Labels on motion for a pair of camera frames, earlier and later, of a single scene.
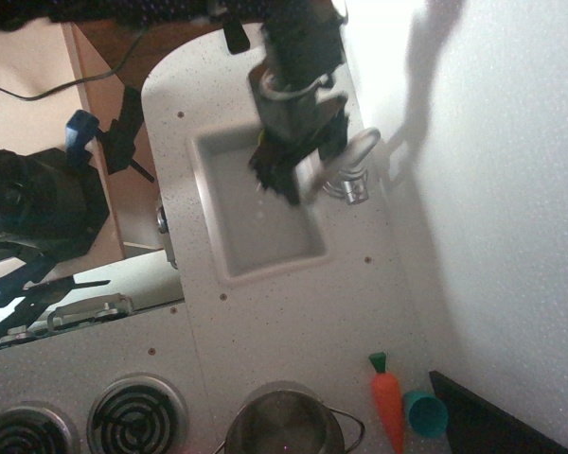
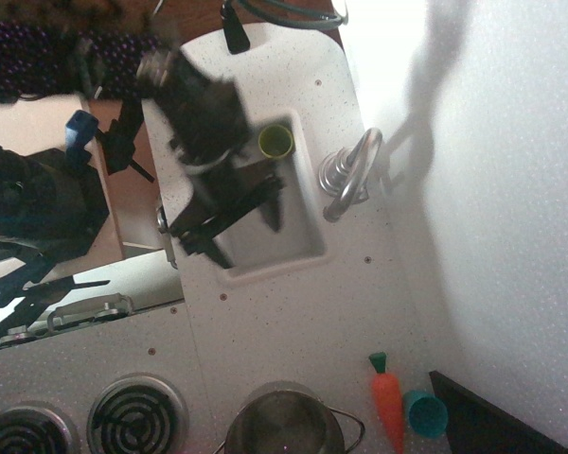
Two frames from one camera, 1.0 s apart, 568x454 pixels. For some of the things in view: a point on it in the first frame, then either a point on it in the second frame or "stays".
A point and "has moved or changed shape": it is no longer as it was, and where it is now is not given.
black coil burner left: x=26 y=429 stays
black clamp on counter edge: x=236 y=37 stays
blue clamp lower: x=8 y=289 stays
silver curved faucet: x=351 y=181 has moved or changed shape
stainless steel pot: x=287 y=422 stays
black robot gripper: x=286 y=80 -> x=221 y=195
